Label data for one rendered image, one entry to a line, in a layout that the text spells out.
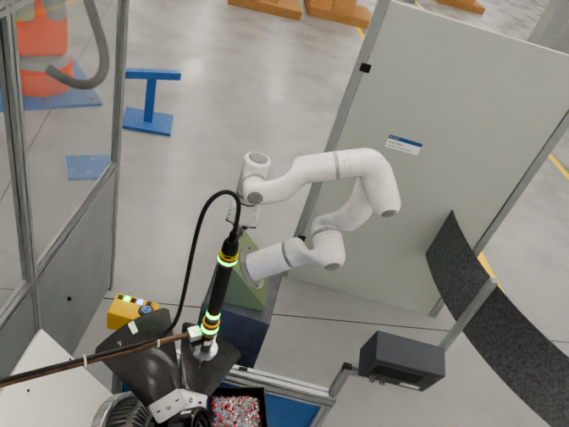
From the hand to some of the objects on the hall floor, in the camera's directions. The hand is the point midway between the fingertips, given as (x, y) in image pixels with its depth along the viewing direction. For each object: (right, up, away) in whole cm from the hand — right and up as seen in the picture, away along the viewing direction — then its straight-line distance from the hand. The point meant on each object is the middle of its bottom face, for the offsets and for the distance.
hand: (238, 232), depth 173 cm
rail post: (+14, -130, +80) cm, 153 cm away
